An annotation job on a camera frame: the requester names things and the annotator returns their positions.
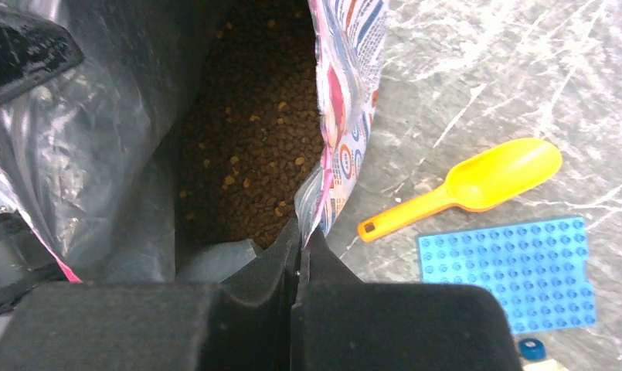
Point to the blue building block plate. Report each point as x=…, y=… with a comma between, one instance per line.
x=536, y=270

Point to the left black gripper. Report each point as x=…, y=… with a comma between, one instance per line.
x=24, y=262

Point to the pet food bag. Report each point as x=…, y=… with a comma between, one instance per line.
x=78, y=153

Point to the brown pet food kibble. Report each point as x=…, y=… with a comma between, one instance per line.
x=253, y=135

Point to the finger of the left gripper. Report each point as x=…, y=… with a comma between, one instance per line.
x=32, y=51

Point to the yellow plastic scoop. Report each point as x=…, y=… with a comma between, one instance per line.
x=477, y=184

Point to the beige blue toy block car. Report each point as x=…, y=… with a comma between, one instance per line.
x=534, y=356

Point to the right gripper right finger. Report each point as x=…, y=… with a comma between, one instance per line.
x=339, y=322

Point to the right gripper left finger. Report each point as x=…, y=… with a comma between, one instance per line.
x=242, y=323

